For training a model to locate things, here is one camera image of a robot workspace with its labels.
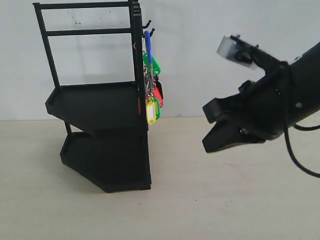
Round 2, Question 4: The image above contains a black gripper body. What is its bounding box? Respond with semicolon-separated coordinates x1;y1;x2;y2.
237;79;295;140

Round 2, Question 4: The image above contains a bunch of colourful key tags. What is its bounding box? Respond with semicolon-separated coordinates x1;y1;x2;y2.
142;30;164;125

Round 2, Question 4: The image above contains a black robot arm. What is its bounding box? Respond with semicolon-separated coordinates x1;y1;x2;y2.
202;44;320;153

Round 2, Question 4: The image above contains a black metal hook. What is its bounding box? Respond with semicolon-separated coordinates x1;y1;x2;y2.
142;28;155;39
142;19;152;29

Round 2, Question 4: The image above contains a black two-tier metal rack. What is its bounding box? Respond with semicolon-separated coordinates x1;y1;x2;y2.
33;0;152;193

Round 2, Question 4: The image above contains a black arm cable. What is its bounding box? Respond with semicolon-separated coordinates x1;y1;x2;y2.
282;64;320;179

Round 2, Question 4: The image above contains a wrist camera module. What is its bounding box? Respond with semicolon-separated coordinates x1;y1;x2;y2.
216;35;290;76

